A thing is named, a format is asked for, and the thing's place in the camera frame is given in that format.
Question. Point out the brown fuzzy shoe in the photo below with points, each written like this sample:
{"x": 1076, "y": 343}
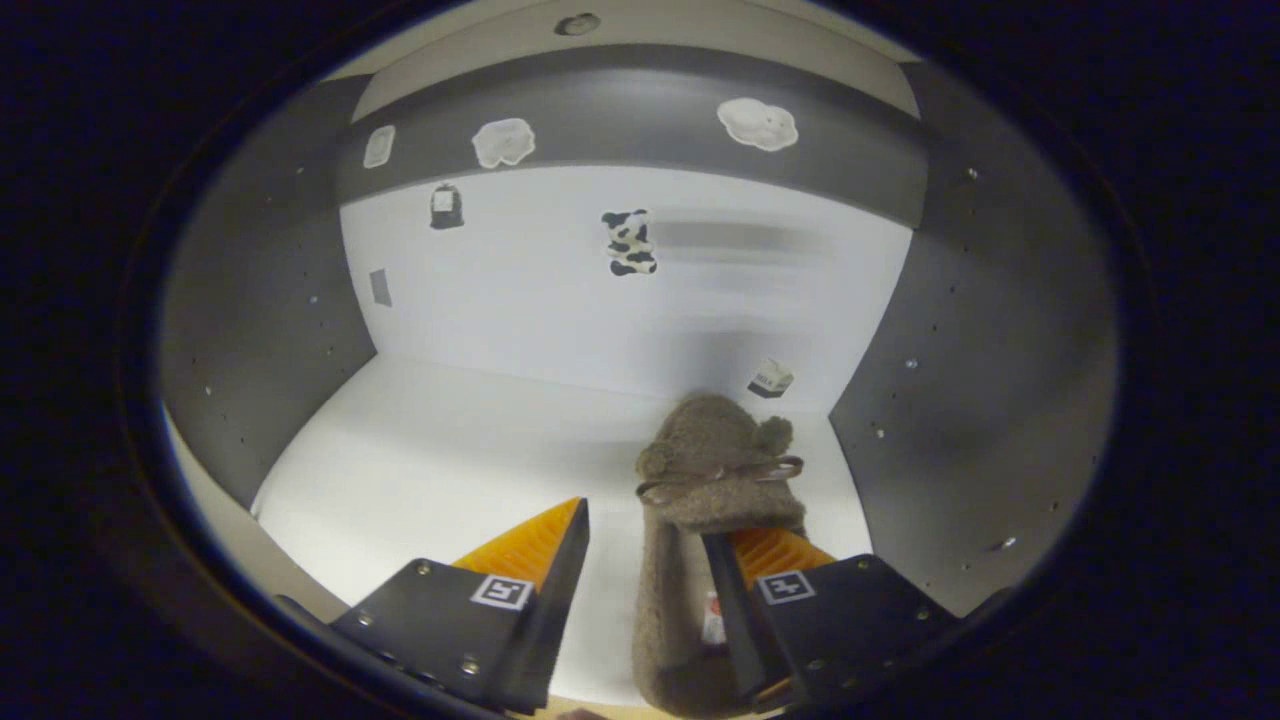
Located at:
{"x": 715, "y": 440}

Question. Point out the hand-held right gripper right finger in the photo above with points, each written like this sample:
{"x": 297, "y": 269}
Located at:
{"x": 745, "y": 630}

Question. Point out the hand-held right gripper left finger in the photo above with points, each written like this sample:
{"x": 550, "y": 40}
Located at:
{"x": 550, "y": 610}

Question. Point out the white shoe cabinet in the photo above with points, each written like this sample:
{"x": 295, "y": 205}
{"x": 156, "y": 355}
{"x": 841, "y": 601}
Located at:
{"x": 500, "y": 300}

